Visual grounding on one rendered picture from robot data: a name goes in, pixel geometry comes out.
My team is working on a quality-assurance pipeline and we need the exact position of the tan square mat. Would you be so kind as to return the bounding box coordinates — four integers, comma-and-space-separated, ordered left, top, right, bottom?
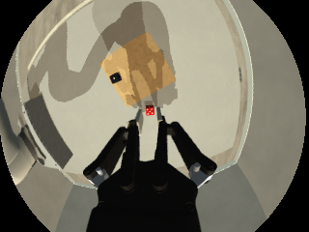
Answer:
100, 32, 177, 107

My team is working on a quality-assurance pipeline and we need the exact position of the black die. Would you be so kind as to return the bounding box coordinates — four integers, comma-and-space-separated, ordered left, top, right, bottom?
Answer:
109, 72, 122, 84

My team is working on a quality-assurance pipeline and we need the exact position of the red die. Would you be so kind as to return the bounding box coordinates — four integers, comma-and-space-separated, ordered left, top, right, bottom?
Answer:
146, 105, 155, 115

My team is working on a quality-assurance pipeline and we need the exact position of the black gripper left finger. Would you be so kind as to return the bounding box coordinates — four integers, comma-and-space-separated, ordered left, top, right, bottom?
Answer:
83, 108, 144, 190

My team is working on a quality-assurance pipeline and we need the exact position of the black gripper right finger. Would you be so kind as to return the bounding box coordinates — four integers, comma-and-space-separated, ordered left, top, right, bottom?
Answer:
151, 107, 217, 190

